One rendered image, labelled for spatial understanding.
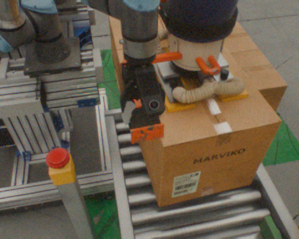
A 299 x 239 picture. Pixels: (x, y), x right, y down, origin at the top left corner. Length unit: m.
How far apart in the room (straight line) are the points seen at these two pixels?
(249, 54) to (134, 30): 1.71
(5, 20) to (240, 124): 0.82
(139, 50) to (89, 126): 1.55
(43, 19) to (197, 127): 0.67
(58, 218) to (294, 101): 2.07
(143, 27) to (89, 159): 1.45
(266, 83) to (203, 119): 1.10
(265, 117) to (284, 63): 2.22
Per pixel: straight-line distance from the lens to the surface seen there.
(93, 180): 1.84
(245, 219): 1.41
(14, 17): 1.12
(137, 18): 0.59
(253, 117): 1.03
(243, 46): 2.32
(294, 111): 2.75
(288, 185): 2.26
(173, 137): 0.92
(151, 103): 0.64
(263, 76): 2.08
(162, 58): 0.98
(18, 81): 1.37
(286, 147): 2.45
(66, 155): 0.94
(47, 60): 1.29
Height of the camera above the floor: 1.78
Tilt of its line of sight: 48 degrees down
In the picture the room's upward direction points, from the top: straight up
